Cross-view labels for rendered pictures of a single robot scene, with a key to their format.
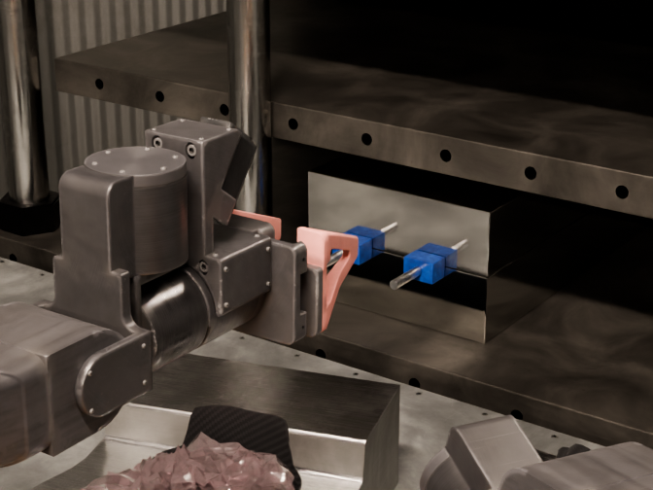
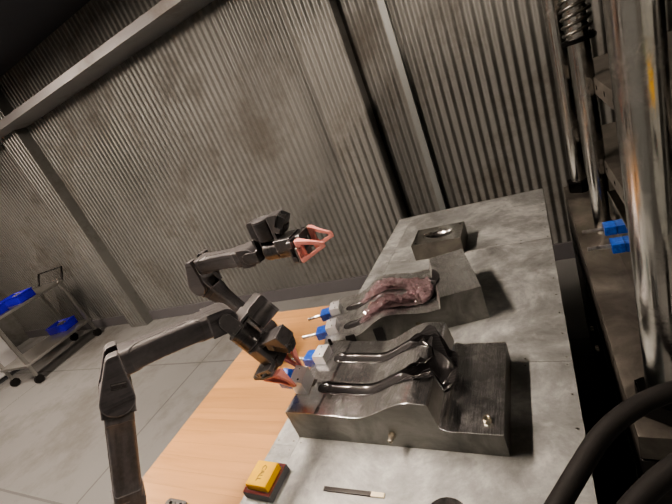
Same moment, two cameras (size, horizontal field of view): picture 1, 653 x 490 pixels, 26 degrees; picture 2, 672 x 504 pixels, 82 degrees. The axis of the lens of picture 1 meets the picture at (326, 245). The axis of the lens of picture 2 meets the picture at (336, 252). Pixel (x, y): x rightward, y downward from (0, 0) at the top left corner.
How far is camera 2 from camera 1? 1.28 m
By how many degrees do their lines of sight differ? 79
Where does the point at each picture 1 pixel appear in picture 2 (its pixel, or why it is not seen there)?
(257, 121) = (591, 168)
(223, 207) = (276, 230)
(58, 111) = not seen: outside the picture
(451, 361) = (605, 288)
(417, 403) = (547, 297)
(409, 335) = (613, 271)
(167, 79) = not seen: hidden behind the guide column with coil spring
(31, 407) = (234, 259)
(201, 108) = not seen: hidden behind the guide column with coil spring
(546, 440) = (556, 332)
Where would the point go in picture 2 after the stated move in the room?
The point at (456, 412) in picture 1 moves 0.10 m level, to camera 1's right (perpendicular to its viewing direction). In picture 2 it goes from (551, 306) to (580, 324)
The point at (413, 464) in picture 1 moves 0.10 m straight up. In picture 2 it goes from (504, 315) to (496, 286)
